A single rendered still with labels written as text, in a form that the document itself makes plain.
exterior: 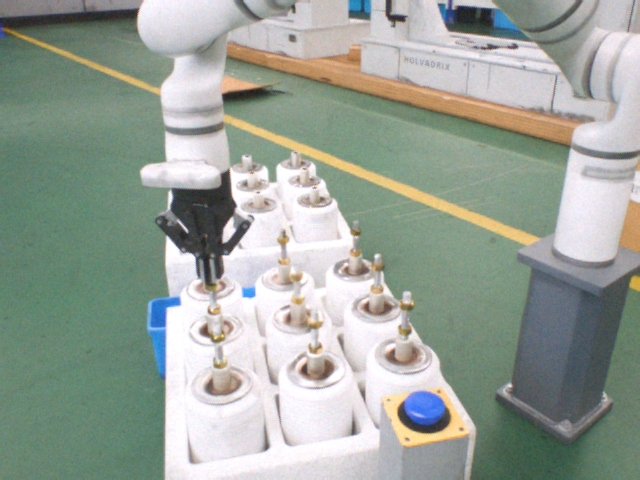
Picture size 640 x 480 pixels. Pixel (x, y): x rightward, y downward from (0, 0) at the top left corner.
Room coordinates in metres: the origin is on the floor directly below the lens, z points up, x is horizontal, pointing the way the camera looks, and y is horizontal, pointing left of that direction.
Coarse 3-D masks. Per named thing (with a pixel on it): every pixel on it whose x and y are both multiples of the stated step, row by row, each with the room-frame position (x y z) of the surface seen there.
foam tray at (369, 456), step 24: (384, 288) 0.93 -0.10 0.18; (168, 312) 0.86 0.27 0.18; (168, 336) 0.79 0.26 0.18; (336, 336) 0.79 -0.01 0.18; (168, 360) 0.73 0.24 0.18; (264, 360) 0.73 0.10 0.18; (168, 384) 0.67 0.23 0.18; (264, 384) 0.67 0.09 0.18; (360, 384) 0.68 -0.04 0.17; (168, 408) 0.63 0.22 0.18; (264, 408) 0.62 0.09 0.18; (360, 408) 0.62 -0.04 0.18; (456, 408) 0.62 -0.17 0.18; (168, 432) 0.58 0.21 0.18; (264, 432) 0.62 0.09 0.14; (360, 432) 0.59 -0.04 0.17; (168, 456) 0.54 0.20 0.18; (240, 456) 0.54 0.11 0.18; (264, 456) 0.54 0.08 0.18; (288, 456) 0.54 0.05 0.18; (312, 456) 0.54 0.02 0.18; (336, 456) 0.54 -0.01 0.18; (360, 456) 0.55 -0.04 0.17
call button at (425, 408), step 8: (416, 392) 0.48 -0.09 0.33; (424, 392) 0.48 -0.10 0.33; (408, 400) 0.47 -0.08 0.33; (416, 400) 0.47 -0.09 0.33; (424, 400) 0.47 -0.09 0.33; (432, 400) 0.47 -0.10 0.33; (440, 400) 0.47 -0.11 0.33; (408, 408) 0.46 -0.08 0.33; (416, 408) 0.46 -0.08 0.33; (424, 408) 0.46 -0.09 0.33; (432, 408) 0.46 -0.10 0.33; (440, 408) 0.46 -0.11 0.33; (416, 416) 0.45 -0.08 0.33; (424, 416) 0.45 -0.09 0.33; (432, 416) 0.45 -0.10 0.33; (440, 416) 0.45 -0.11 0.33; (424, 424) 0.45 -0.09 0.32
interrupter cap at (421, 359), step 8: (384, 344) 0.67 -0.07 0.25; (392, 344) 0.66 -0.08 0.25; (416, 344) 0.67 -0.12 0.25; (424, 344) 0.66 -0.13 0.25; (376, 352) 0.65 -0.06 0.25; (384, 352) 0.65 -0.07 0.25; (392, 352) 0.65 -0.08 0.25; (416, 352) 0.65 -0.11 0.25; (424, 352) 0.65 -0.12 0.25; (376, 360) 0.63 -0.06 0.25; (384, 360) 0.63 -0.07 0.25; (392, 360) 0.63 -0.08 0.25; (416, 360) 0.63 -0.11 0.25; (424, 360) 0.63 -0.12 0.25; (384, 368) 0.62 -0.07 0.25; (392, 368) 0.61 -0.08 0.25; (400, 368) 0.61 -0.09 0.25; (408, 368) 0.61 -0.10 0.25; (416, 368) 0.61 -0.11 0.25; (424, 368) 0.61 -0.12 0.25
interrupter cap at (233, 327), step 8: (200, 320) 0.72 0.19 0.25; (224, 320) 0.73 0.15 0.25; (232, 320) 0.72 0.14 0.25; (192, 328) 0.70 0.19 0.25; (200, 328) 0.71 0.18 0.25; (224, 328) 0.71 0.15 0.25; (232, 328) 0.71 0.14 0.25; (240, 328) 0.70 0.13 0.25; (192, 336) 0.68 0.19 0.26; (200, 336) 0.68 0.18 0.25; (208, 336) 0.69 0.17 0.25; (232, 336) 0.69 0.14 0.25; (200, 344) 0.67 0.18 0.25; (208, 344) 0.67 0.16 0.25; (224, 344) 0.67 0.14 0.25
